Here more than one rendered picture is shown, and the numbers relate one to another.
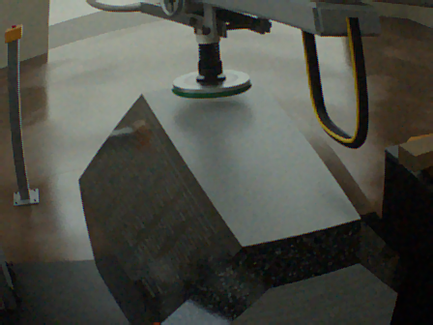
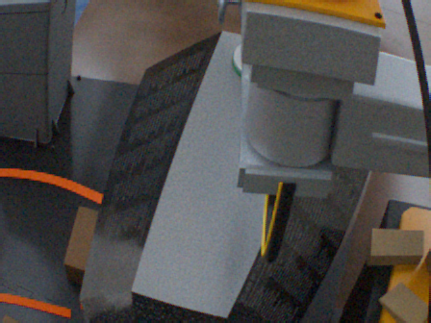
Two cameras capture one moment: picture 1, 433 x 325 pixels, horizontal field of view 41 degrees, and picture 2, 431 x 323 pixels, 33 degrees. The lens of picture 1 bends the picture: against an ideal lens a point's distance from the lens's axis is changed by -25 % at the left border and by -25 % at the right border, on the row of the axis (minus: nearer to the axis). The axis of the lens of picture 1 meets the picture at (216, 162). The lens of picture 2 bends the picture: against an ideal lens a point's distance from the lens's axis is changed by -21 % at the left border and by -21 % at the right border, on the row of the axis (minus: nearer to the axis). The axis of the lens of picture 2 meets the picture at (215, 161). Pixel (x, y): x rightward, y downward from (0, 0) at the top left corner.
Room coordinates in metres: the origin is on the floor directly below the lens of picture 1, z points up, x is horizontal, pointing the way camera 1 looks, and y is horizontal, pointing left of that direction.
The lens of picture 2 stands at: (0.17, -0.60, 2.54)
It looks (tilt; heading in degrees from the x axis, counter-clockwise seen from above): 47 degrees down; 22
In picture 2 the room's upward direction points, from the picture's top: 6 degrees clockwise
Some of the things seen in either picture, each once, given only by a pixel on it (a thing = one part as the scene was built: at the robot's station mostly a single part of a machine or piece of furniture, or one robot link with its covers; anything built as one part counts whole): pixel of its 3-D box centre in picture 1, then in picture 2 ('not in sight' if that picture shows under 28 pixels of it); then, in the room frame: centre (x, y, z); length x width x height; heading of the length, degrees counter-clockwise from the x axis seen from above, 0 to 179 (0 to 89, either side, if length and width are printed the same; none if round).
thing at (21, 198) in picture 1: (14, 111); not in sight; (3.32, 1.13, 0.54); 0.20 x 0.20 x 1.09; 13
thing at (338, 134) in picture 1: (335, 73); (278, 196); (1.38, -0.26, 1.09); 0.23 x 0.03 x 0.32; 24
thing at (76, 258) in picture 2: not in sight; (86, 248); (1.63, 0.47, 0.07); 0.30 x 0.12 x 0.12; 15
